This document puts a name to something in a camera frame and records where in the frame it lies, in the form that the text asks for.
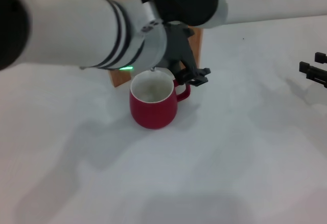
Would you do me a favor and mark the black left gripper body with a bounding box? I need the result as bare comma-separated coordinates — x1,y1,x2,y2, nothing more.
156,21,199,78

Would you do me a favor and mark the wooden dispenser stand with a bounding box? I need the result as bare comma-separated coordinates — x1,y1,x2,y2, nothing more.
109,26,204,88

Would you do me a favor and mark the red ceramic cup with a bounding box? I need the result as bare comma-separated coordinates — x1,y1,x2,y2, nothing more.
129,70,192,130

